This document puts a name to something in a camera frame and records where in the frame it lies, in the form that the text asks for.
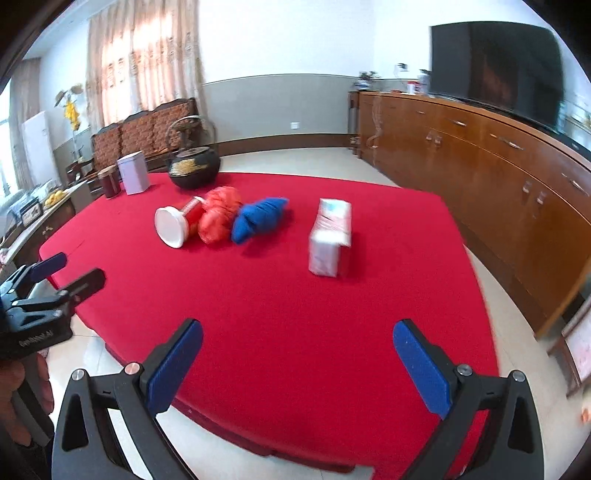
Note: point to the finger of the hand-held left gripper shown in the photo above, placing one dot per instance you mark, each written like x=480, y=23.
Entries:
x=48, y=266
x=81, y=285

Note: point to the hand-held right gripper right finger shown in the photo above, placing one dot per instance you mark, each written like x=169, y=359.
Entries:
x=422, y=364

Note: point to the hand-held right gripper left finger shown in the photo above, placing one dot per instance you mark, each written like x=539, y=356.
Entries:
x=173, y=369

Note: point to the white and red carton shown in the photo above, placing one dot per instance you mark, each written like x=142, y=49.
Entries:
x=325, y=249

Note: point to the person's left hand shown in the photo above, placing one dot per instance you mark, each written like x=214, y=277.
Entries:
x=11, y=406

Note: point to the wooden sideboard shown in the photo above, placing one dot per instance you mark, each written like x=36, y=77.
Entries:
x=51, y=226

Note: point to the yellow fruits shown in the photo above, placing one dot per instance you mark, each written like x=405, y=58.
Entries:
x=56, y=197

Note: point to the dark red jar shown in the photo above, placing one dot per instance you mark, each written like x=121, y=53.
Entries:
x=109, y=184

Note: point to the red tablecloth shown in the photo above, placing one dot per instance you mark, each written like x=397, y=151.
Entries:
x=277, y=323

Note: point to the white refrigerator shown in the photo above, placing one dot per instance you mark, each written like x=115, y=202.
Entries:
x=39, y=147

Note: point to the white tin box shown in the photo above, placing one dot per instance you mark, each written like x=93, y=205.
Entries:
x=134, y=173

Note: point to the plain beige curtain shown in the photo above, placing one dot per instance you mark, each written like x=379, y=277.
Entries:
x=25, y=124

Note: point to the wooden chair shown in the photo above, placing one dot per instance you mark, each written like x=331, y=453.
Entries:
x=577, y=350

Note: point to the red plastic bag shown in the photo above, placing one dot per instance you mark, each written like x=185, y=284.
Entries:
x=219, y=212

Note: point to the black iron teapot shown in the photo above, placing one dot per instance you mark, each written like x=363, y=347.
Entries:
x=191, y=168

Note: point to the wooden sofa bench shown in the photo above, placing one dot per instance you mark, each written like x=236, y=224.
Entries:
x=138, y=127

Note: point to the blue cloth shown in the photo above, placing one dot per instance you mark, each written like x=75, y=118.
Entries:
x=256, y=217

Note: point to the long wooden cabinet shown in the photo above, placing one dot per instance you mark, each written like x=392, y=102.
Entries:
x=485, y=184

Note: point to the beige patterned curtain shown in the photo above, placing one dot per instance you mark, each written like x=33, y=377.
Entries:
x=138, y=55

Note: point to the small white and red box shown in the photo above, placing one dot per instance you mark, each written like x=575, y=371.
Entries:
x=413, y=87

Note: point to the clear glass jar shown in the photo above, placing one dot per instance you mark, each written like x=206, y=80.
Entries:
x=425, y=83

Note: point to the potted plant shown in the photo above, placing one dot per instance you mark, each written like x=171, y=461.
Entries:
x=367, y=82

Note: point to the black television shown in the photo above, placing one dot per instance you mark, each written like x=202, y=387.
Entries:
x=498, y=64

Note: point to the wall plug charger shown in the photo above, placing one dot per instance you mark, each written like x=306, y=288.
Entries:
x=402, y=67

